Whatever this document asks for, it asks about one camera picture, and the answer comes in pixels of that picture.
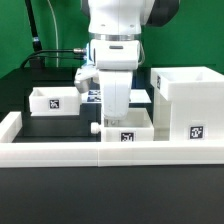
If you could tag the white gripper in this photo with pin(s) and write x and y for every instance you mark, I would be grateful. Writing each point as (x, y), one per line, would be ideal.
(115, 87)

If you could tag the white front drawer box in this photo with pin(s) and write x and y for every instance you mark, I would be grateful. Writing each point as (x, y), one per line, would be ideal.
(136, 127)

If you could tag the white drawer box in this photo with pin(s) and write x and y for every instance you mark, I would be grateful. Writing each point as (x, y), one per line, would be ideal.
(136, 127)
(55, 101)

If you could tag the white drawer cabinet housing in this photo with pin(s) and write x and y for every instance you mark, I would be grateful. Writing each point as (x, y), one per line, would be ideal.
(188, 103)

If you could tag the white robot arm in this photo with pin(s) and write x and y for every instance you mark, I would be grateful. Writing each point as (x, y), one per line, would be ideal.
(115, 50)

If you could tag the white rear drawer box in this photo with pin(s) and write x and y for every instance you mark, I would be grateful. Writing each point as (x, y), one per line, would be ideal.
(55, 101)

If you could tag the white fiducial marker sheet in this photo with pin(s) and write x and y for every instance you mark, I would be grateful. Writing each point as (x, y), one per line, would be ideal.
(136, 96)

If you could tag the white U-shaped fence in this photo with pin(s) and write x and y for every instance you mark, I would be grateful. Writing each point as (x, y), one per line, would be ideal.
(101, 154)

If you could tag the black camera stand pole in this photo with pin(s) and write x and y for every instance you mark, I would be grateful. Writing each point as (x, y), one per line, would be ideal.
(35, 63)

